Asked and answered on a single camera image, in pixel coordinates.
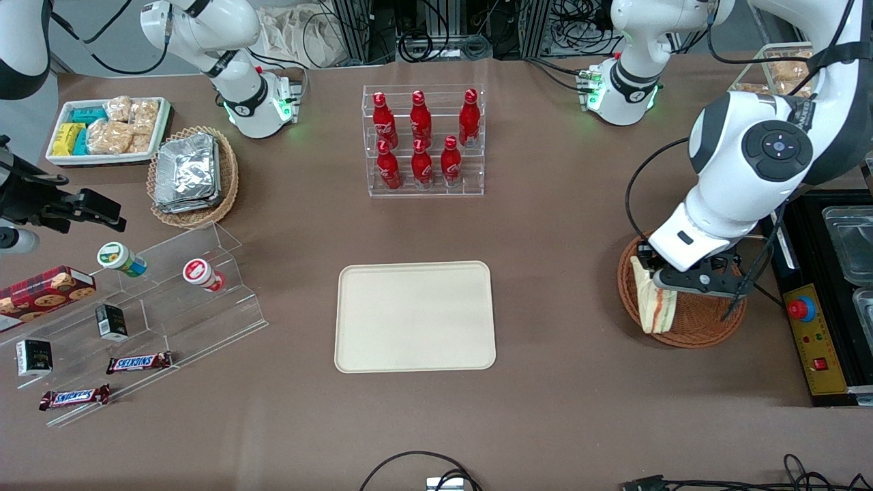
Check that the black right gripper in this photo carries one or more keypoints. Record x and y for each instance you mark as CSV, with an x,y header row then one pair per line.
x,y
33,200

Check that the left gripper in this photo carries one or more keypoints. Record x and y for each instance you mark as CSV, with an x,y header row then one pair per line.
x,y
648,258

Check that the triangle sandwich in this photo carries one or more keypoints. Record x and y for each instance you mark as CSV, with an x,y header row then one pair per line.
x,y
658,310

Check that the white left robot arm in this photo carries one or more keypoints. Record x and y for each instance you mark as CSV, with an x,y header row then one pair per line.
x,y
750,150

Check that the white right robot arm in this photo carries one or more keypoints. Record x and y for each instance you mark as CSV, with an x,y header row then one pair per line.
x,y
204,27

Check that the dark brown wicker basket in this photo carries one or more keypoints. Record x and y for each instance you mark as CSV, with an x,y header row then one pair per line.
x,y
702,327

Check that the light wicker basket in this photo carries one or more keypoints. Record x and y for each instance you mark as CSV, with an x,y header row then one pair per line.
x,y
228,184

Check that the cream plastic tray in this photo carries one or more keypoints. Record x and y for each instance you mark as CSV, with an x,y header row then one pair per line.
x,y
416,317

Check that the white rectangular snack bin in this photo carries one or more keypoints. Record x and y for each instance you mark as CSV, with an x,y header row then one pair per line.
x,y
102,159

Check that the green lid yogurt cup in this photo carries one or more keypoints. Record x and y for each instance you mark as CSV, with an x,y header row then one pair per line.
x,y
114,256

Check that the teal snack packet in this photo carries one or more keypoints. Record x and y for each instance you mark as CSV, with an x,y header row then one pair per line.
x,y
89,114
81,143

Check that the rice cracker bag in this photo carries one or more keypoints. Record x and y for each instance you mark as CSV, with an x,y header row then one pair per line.
x,y
109,136
118,109
140,143
144,116

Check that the yellow snack packet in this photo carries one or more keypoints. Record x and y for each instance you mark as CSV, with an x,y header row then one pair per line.
x,y
67,140

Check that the foil wrapped package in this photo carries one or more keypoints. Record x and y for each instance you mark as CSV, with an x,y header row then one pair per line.
x,y
187,174

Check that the red tartan cookie box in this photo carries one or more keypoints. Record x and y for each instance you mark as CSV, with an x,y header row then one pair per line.
x,y
41,293

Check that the black tea carton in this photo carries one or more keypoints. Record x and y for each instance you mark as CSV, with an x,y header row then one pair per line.
x,y
111,322
34,358

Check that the red emergency stop button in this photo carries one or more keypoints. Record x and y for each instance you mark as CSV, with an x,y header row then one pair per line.
x,y
802,309

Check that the red strawberry yogurt cup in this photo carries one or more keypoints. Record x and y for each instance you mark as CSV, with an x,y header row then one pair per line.
x,y
198,271

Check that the clear acrylic tiered shelf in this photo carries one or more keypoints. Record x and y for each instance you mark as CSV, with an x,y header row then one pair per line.
x,y
170,307

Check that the yellow control panel box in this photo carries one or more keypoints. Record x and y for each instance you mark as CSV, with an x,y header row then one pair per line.
x,y
825,341

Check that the clear food pan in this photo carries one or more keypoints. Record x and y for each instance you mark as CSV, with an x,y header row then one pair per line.
x,y
849,245
865,310

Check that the Snickers chocolate bar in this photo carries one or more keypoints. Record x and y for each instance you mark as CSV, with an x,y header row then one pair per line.
x,y
75,397
138,363

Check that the bagged bread roll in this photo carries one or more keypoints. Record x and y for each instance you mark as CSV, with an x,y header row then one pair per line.
x,y
771,88
791,67

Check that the clear acrylic bottle rack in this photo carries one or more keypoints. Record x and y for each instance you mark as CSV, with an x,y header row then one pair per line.
x,y
470,184

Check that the red cola bottle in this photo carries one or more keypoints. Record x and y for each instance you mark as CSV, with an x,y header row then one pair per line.
x,y
469,119
389,170
451,164
384,123
422,167
421,119

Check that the beige cloth bag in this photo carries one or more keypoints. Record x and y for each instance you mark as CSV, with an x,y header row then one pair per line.
x,y
300,34

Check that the silver metal connector box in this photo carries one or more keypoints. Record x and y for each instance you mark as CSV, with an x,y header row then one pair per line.
x,y
445,485

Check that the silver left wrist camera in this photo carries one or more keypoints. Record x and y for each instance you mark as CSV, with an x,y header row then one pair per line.
x,y
702,281

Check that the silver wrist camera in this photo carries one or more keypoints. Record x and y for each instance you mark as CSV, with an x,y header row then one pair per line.
x,y
702,281
17,240

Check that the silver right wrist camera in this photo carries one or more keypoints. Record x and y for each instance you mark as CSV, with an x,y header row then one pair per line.
x,y
17,240

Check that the red rocker switch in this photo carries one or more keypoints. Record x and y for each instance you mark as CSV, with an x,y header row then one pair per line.
x,y
820,363

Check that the aluminium frame post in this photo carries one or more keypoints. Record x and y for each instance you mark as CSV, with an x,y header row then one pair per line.
x,y
535,27
351,31

